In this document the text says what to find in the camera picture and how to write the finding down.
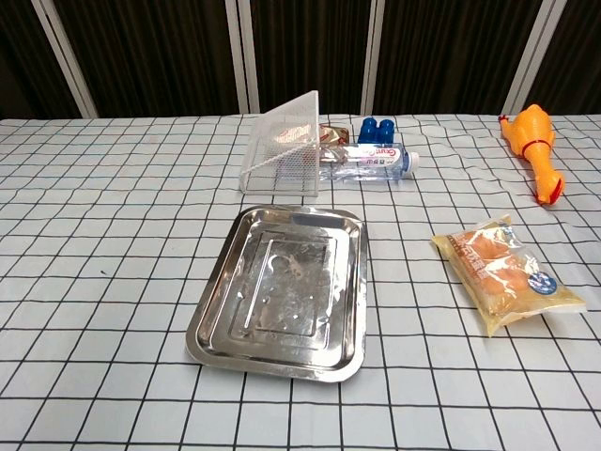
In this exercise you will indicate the rectangular metal tray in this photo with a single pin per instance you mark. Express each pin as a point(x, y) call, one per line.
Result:
point(277, 291)

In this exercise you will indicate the packaged bread in clear bag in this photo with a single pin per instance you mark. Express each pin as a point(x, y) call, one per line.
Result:
point(504, 275)

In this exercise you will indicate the white mesh plastic basket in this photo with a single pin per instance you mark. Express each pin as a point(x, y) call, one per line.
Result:
point(286, 155)

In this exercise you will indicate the clear plastic water bottle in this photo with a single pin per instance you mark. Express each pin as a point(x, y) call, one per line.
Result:
point(371, 162)

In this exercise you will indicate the brown wrapped snack packet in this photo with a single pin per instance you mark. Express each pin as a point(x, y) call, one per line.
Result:
point(334, 135)

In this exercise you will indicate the white checkered tablecloth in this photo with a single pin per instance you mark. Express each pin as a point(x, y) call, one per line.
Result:
point(117, 282)

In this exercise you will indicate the orange rubber chicken toy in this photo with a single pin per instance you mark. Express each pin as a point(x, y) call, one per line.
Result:
point(533, 141)

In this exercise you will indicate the white partition frame post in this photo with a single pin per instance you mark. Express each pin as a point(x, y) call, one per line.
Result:
point(528, 56)
point(66, 56)
point(241, 56)
point(373, 56)

